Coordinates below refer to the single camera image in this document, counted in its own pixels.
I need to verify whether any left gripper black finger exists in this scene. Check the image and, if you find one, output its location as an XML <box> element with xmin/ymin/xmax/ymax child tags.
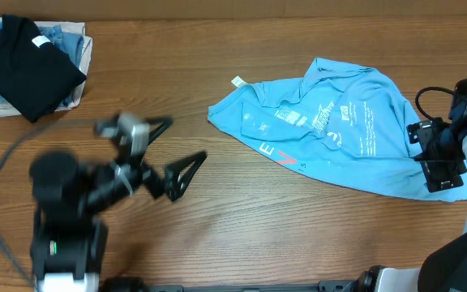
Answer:
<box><xmin>144</xmin><ymin>116</ymin><xmax>174</xmax><ymax>144</ymax></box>
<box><xmin>165</xmin><ymin>151</ymin><xmax>208</xmax><ymax>201</ymax></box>

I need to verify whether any light blue t-shirt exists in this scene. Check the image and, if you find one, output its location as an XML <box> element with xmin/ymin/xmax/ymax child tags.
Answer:
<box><xmin>208</xmin><ymin>58</ymin><xmax>467</xmax><ymax>202</ymax></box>

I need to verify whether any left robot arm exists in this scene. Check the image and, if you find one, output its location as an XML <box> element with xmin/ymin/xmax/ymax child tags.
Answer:
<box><xmin>29</xmin><ymin>113</ymin><xmax>207</xmax><ymax>291</ymax></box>

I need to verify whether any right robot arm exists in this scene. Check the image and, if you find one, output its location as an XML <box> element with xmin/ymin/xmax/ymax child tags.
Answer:
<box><xmin>344</xmin><ymin>79</ymin><xmax>467</xmax><ymax>292</ymax></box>

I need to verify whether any folded black shirt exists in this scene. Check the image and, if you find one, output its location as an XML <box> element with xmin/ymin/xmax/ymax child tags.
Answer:
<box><xmin>0</xmin><ymin>15</ymin><xmax>87</xmax><ymax>122</ymax></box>

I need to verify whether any folded white cloth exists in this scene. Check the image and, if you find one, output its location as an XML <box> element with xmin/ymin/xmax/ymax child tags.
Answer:
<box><xmin>0</xmin><ymin>21</ymin><xmax>92</xmax><ymax>118</ymax></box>

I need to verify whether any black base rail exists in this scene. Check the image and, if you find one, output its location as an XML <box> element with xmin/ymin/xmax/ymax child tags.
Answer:
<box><xmin>99</xmin><ymin>277</ymin><xmax>364</xmax><ymax>292</ymax></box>

